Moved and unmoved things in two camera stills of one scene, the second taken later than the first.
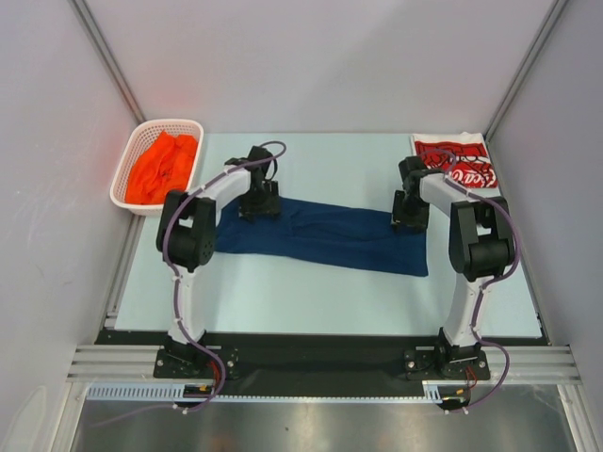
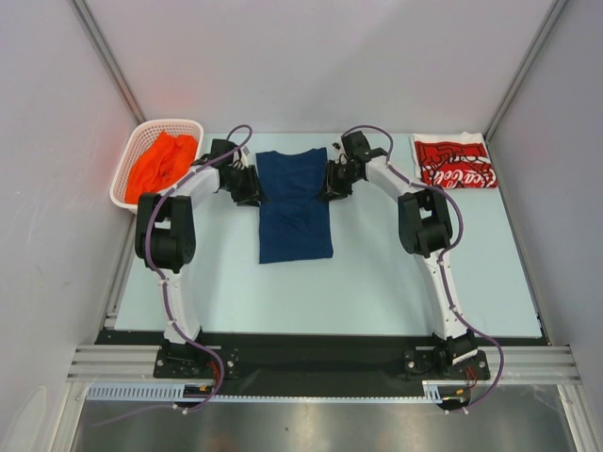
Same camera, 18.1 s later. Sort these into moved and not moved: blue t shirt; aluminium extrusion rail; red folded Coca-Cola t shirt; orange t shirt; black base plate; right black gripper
Moved: right black gripper; blue t shirt
Not moved: red folded Coca-Cola t shirt; aluminium extrusion rail; orange t shirt; black base plate
